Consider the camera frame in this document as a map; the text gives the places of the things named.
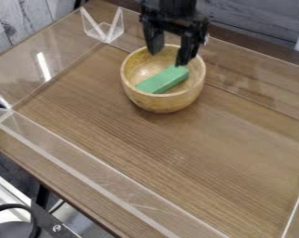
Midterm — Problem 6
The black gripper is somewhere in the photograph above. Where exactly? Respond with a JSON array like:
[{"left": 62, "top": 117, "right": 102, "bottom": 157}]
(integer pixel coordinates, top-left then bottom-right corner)
[{"left": 139, "top": 0, "right": 209, "bottom": 66}]

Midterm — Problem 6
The green rectangular block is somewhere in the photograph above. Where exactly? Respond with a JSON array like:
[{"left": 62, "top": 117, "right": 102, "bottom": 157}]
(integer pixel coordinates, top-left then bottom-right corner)
[{"left": 134, "top": 65, "right": 189, "bottom": 94}]

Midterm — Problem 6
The brown wooden bowl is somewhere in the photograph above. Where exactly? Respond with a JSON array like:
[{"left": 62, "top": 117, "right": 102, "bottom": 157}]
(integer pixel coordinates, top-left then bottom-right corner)
[{"left": 119, "top": 44, "right": 206, "bottom": 113}]

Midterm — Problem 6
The black table leg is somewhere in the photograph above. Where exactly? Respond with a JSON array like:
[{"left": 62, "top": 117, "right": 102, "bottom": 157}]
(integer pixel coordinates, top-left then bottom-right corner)
[{"left": 35, "top": 185, "right": 50, "bottom": 209}]

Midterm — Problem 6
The black metal clamp plate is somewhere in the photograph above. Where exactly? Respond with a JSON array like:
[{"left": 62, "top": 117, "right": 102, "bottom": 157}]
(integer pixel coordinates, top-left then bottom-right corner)
[{"left": 34, "top": 208, "right": 80, "bottom": 238}]

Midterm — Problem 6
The clear acrylic corner bracket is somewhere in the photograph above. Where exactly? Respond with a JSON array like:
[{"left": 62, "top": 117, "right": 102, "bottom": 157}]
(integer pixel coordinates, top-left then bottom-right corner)
[{"left": 78, "top": 7, "right": 123, "bottom": 45}]

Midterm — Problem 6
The black cable loop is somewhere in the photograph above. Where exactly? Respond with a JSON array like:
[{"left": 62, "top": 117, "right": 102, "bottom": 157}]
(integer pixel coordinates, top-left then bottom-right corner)
[{"left": 0, "top": 203, "right": 43, "bottom": 238}]

